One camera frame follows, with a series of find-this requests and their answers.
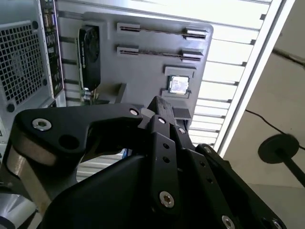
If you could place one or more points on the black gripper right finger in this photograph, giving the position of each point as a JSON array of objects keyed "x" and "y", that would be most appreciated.
[{"x": 214, "y": 167}]

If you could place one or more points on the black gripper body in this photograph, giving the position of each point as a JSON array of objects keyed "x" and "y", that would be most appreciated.
[{"x": 107, "y": 202}]

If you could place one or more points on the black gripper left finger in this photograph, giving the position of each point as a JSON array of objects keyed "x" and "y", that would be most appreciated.
[{"x": 71, "y": 124}]

